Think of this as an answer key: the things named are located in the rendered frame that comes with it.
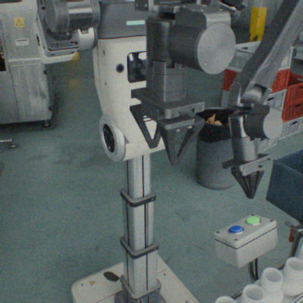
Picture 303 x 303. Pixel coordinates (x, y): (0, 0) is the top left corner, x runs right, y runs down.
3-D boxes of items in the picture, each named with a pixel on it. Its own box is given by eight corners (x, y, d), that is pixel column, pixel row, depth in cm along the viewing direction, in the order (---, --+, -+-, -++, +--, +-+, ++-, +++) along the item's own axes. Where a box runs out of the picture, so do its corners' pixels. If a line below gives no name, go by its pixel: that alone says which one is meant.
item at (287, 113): (281, 124, 359) (285, 105, 348) (253, 113, 389) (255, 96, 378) (310, 113, 389) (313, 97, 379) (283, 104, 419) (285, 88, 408)
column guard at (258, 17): (255, 44, 981) (260, 7, 929) (246, 42, 1010) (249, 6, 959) (264, 43, 999) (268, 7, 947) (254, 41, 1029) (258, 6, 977)
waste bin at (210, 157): (212, 199, 270) (220, 130, 240) (181, 175, 304) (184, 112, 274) (249, 183, 291) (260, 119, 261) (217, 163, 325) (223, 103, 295)
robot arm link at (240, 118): (241, 109, 76) (222, 113, 74) (261, 107, 70) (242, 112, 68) (244, 136, 77) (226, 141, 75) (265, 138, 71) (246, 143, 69)
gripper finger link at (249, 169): (268, 197, 74) (264, 159, 73) (247, 207, 71) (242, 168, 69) (247, 193, 80) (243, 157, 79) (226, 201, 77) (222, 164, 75)
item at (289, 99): (285, 105, 348) (288, 86, 338) (256, 95, 378) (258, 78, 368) (314, 97, 379) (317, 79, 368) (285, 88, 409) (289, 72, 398)
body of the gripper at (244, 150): (272, 161, 74) (268, 131, 73) (241, 174, 70) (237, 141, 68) (251, 159, 80) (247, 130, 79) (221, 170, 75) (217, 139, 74)
